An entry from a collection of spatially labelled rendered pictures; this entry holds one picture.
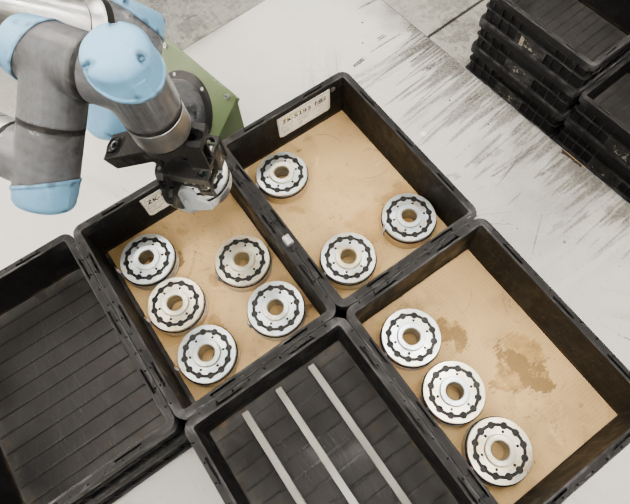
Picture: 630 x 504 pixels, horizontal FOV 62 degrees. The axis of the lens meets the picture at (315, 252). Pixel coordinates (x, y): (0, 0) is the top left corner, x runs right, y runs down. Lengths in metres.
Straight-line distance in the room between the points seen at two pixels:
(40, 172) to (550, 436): 0.84
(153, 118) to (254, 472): 0.58
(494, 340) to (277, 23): 0.99
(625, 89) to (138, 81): 1.66
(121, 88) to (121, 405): 0.59
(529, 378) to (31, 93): 0.84
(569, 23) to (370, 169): 1.04
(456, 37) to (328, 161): 1.52
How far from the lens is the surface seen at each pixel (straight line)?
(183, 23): 2.64
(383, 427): 0.92
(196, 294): 0.97
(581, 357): 0.98
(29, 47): 0.67
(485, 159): 1.29
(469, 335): 0.97
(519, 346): 0.99
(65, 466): 1.02
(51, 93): 0.66
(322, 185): 1.06
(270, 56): 1.45
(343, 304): 0.85
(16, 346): 1.10
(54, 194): 0.70
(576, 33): 1.93
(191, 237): 1.05
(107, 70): 0.58
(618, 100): 1.96
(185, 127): 0.68
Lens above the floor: 1.75
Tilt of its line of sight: 67 degrees down
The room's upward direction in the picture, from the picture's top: 6 degrees counter-clockwise
